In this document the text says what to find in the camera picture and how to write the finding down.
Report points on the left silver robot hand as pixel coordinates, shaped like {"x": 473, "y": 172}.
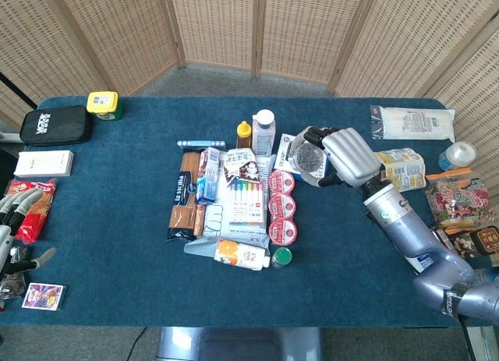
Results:
{"x": 8, "y": 220}

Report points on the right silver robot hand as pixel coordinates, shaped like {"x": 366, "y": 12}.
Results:
{"x": 349, "y": 154}

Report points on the clear plastic cup with lid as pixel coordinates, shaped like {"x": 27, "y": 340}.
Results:
{"x": 310, "y": 156}

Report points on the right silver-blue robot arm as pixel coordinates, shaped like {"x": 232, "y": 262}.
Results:
{"x": 421, "y": 240}

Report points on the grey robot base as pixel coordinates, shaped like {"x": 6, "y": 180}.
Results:
{"x": 238, "y": 343}

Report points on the blue white calculator box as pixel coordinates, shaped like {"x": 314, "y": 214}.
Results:
{"x": 282, "y": 158}

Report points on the white flat box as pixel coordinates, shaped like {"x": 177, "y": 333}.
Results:
{"x": 43, "y": 163}

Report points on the purple playing card box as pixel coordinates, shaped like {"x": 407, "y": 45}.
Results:
{"x": 43, "y": 296}

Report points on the blue white toothpaste box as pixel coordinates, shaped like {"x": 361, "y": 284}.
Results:
{"x": 207, "y": 178}

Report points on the red snack bag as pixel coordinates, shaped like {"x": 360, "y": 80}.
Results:
{"x": 36, "y": 216}

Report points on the yellow white crumpled packet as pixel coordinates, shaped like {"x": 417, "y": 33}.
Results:
{"x": 405, "y": 168}

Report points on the clear bag brown snacks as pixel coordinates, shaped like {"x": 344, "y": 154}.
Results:
{"x": 14, "y": 289}

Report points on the white noodle packet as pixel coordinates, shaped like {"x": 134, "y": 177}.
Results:
{"x": 413, "y": 123}

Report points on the clear bottle white cap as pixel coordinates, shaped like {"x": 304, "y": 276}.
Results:
{"x": 263, "y": 136}

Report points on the amber bottle yellow cap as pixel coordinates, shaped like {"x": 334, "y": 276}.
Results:
{"x": 243, "y": 136}

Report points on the white brown printed pouch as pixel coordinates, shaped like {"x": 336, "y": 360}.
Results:
{"x": 241, "y": 164}

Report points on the black zip pouch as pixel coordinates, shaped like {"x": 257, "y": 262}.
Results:
{"x": 58, "y": 125}

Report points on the blue table mat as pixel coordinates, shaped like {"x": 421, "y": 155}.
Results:
{"x": 117, "y": 220}

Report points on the white-lid jar blue label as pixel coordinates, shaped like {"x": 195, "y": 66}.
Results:
{"x": 458, "y": 155}

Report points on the coloured marker pack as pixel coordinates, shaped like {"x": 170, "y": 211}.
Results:
{"x": 247, "y": 205}

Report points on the colourful printed snack bag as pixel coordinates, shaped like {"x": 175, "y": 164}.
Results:
{"x": 458, "y": 201}

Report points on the green-lid small jar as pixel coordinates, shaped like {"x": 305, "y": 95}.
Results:
{"x": 281, "y": 256}

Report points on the white blue toothpaste tube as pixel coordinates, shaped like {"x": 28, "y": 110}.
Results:
{"x": 425, "y": 262}

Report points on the orange print drink bottle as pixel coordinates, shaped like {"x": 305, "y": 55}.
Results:
{"x": 241, "y": 255}

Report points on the light blue bar strip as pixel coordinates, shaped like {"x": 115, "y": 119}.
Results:
{"x": 200, "y": 144}

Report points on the yellow-lid green jar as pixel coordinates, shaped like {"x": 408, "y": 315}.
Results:
{"x": 103, "y": 103}

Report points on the brown black snack packet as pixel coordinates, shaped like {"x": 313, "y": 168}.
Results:
{"x": 483, "y": 240}

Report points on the brown narrow packet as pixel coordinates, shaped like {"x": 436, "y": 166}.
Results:
{"x": 199, "y": 220}

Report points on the spaghetti packet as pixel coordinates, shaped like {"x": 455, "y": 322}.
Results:
{"x": 181, "y": 205}

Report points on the woven wooden folding screen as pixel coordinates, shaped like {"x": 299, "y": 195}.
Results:
{"x": 214, "y": 25}

